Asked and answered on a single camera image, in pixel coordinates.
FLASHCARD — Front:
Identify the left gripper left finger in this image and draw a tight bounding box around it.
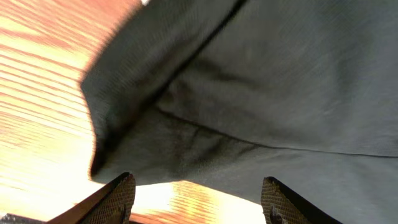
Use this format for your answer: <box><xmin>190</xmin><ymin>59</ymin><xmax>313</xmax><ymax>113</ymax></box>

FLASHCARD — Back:
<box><xmin>1</xmin><ymin>172</ymin><xmax>136</xmax><ymax>224</ymax></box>

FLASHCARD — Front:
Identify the black t-shirt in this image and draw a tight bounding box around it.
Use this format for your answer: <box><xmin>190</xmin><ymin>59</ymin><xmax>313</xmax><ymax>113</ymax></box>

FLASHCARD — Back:
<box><xmin>81</xmin><ymin>0</ymin><xmax>397</xmax><ymax>223</ymax></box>

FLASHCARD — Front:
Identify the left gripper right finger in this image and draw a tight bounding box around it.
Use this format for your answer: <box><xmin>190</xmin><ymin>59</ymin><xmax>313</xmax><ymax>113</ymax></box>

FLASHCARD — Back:
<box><xmin>261</xmin><ymin>177</ymin><xmax>341</xmax><ymax>224</ymax></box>

